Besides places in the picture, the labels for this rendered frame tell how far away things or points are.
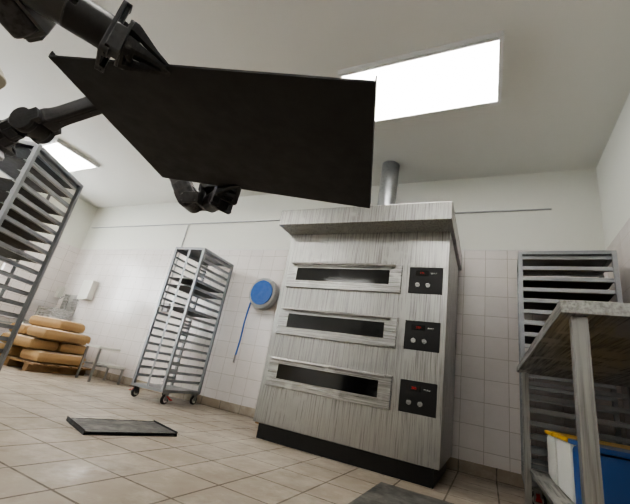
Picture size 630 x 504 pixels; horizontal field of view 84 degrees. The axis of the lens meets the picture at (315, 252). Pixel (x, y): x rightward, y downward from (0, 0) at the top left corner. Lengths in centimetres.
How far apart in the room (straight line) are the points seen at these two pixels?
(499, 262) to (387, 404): 198
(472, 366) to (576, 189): 208
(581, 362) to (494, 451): 262
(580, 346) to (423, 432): 174
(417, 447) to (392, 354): 63
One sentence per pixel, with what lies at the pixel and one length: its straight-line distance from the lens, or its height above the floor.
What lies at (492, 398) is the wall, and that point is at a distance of 380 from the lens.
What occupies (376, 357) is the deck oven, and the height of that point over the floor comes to 78.
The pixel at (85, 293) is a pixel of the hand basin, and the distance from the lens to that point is 726.
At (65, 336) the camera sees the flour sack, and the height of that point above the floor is 49.
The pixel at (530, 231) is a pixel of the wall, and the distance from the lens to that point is 421.
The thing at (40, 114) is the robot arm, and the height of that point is 119.
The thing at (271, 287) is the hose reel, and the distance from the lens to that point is 452.
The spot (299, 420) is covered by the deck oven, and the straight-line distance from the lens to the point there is 312.
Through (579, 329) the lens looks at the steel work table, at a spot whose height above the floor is 80.
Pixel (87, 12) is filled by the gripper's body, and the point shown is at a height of 99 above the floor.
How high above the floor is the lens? 54
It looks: 20 degrees up
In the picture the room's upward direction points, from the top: 10 degrees clockwise
